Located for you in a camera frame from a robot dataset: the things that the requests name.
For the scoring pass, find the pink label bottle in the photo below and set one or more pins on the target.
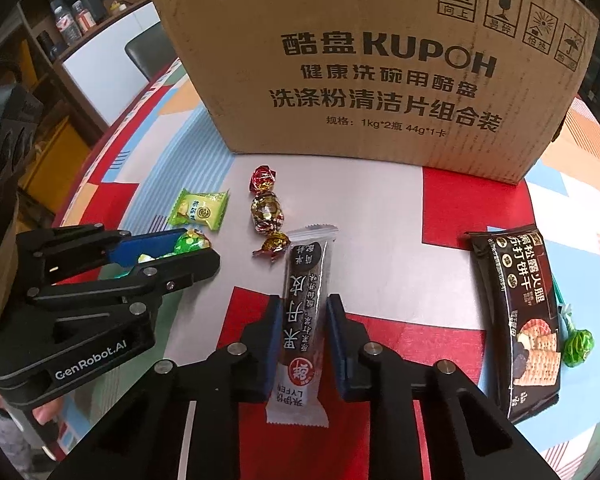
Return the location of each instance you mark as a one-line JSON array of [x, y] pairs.
[[84, 20]]

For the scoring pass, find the colourful patchwork tablecloth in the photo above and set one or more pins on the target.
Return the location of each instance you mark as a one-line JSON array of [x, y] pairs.
[[380, 210]]

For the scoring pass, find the black white snack bar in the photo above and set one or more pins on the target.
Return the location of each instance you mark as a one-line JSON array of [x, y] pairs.
[[302, 285]]

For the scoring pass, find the gold brown chocolate ball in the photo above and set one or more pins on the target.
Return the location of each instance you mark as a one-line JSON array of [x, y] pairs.
[[266, 212]]

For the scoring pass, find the green candy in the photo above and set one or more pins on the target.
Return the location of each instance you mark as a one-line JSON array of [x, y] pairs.
[[192, 241]]

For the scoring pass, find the black biscuit packet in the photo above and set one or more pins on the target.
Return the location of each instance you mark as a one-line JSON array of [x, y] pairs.
[[525, 310]]

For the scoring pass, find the green yellow candy packet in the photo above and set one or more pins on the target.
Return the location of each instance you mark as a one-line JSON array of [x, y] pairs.
[[197, 208]]

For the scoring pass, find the red foil candy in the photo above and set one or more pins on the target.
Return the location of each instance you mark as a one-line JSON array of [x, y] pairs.
[[263, 180]]

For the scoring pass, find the brown cardboard box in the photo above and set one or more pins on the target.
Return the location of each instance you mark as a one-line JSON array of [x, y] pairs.
[[380, 135]]

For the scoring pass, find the clear water bottle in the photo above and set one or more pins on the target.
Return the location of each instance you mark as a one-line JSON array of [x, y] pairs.
[[66, 27]]

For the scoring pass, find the green lollipop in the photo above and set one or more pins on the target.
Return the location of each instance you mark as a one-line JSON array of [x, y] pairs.
[[578, 346]]

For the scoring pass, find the small gold foil candy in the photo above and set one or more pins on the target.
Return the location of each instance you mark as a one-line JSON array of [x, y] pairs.
[[274, 245]]

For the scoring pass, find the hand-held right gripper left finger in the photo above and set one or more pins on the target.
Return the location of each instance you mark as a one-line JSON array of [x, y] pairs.
[[274, 345]]

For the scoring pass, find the person's left hand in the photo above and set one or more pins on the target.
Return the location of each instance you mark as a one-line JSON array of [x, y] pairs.
[[46, 414]]

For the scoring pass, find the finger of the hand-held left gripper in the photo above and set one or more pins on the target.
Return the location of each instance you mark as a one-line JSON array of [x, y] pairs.
[[180, 272], [130, 250]]

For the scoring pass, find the dark grey dining chair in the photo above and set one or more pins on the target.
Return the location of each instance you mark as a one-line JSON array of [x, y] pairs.
[[147, 52]]

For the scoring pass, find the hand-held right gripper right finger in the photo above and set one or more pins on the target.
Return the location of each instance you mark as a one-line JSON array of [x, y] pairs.
[[337, 340]]

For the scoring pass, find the wooden shelf with bottles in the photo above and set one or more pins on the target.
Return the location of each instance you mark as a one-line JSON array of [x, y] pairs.
[[95, 70]]

